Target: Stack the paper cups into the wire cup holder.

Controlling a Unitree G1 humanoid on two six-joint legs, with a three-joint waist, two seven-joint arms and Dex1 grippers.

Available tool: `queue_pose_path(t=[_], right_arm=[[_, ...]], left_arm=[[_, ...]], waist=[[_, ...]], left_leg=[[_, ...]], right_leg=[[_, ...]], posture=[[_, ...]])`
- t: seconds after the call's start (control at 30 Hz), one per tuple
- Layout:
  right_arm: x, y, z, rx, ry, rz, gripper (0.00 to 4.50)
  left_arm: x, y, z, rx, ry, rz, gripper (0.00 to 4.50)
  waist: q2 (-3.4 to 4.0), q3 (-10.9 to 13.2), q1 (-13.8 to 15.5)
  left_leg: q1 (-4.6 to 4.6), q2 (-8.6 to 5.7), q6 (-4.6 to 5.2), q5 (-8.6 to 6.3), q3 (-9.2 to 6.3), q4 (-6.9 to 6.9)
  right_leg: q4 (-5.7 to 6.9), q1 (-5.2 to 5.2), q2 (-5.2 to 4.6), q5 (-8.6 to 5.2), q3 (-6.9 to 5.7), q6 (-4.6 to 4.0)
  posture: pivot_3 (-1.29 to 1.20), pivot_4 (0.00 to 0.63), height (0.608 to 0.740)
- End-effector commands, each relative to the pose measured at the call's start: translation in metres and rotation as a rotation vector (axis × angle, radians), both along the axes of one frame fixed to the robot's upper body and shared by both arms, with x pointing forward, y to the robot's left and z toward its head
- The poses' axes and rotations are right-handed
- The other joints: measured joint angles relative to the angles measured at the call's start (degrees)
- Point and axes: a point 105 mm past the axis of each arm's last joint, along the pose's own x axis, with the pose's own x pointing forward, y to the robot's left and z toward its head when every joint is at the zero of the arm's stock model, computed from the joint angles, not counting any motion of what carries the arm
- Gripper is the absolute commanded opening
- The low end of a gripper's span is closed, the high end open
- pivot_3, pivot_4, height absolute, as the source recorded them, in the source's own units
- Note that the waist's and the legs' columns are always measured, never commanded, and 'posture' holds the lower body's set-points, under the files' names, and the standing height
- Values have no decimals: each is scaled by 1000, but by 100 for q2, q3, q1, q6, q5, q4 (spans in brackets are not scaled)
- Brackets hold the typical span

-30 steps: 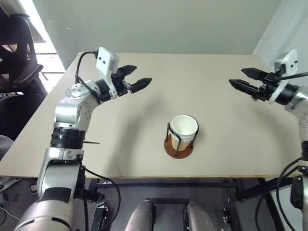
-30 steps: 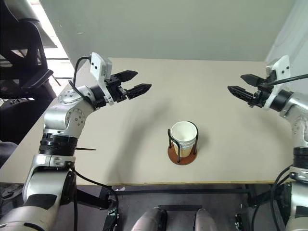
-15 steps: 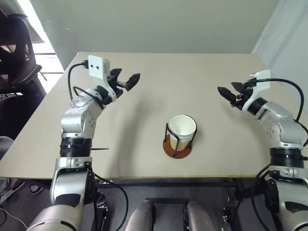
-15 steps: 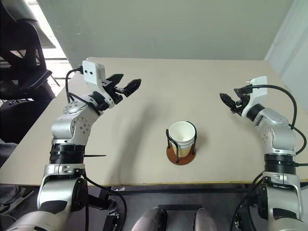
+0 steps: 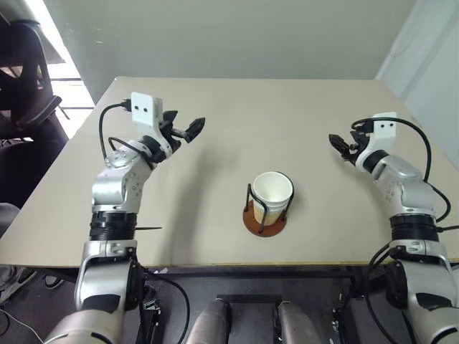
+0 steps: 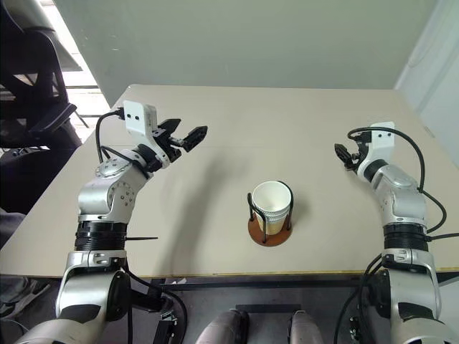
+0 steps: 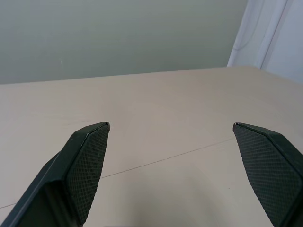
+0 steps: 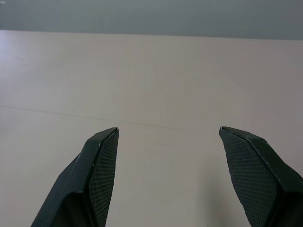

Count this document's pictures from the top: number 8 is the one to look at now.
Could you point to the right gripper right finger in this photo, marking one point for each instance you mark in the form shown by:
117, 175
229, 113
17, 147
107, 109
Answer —
255, 179

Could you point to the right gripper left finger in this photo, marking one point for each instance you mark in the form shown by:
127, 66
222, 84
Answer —
94, 179

